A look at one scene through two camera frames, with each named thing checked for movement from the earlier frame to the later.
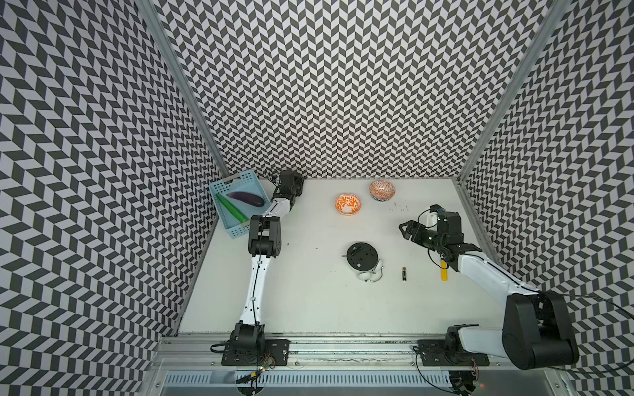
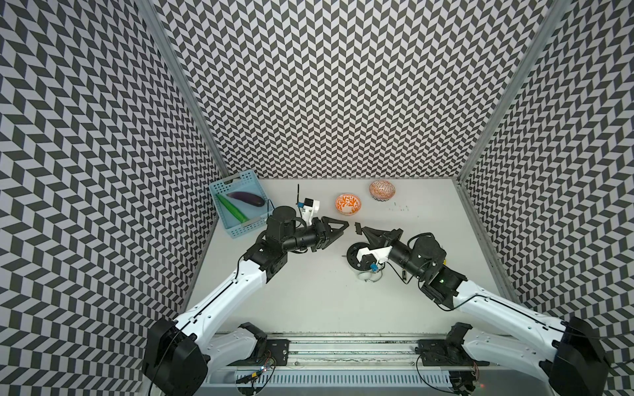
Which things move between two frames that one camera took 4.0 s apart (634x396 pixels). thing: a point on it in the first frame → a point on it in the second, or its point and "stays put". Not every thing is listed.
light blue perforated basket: [236, 200] stays put
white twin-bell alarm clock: [363, 258] stays put
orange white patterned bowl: [348, 205] stays put
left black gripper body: [296, 186] → [310, 236]
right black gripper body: [427, 237] → [399, 253]
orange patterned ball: [382, 190] stays put
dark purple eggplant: [248, 198] stays put
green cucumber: [238, 214] stays put
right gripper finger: [412, 227] → [375, 235]
